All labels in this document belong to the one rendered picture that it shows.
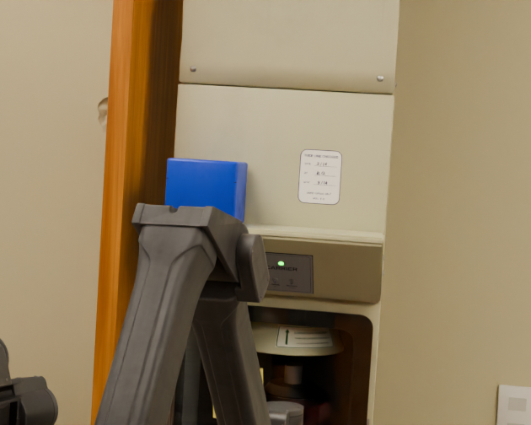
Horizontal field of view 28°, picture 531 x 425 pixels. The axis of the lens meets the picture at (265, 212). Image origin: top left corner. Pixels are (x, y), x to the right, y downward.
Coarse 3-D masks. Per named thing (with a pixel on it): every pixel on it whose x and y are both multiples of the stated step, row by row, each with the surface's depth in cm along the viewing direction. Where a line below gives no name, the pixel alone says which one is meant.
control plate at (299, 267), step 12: (276, 264) 149; (288, 264) 148; (300, 264) 148; (312, 264) 148; (276, 276) 151; (288, 276) 150; (300, 276) 150; (312, 276) 150; (276, 288) 153; (288, 288) 152; (300, 288) 152; (312, 288) 152
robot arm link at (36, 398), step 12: (0, 348) 128; (0, 360) 127; (0, 372) 127; (0, 384) 126; (12, 384) 130; (24, 384) 132; (36, 384) 134; (24, 396) 131; (36, 396) 133; (48, 396) 134; (24, 408) 130; (36, 408) 132; (48, 408) 133; (24, 420) 130; (36, 420) 131; (48, 420) 133
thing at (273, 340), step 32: (256, 320) 155; (288, 320) 155; (320, 320) 154; (352, 320) 153; (192, 352) 157; (288, 352) 155; (320, 352) 154; (352, 352) 153; (192, 384) 157; (288, 384) 155; (320, 384) 154; (352, 384) 154; (192, 416) 158; (320, 416) 154; (352, 416) 154
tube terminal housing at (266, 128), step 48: (192, 96) 157; (240, 96) 156; (288, 96) 155; (336, 96) 154; (384, 96) 153; (192, 144) 157; (240, 144) 156; (288, 144) 155; (336, 144) 154; (384, 144) 154; (288, 192) 156; (384, 192) 154; (384, 240) 160
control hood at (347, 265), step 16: (256, 224) 154; (272, 240) 145; (288, 240) 145; (304, 240) 144; (320, 240) 144; (336, 240) 144; (352, 240) 143; (368, 240) 143; (320, 256) 146; (336, 256) 146; (352, 256) 145; (368, 256) 145; (320, 272) 149; (336, 272) 148; (352, 272) 148; (368, 272) 147; (320, 288) 152; (336, 288) 151; (352, 288) 151; (368, 288) 150
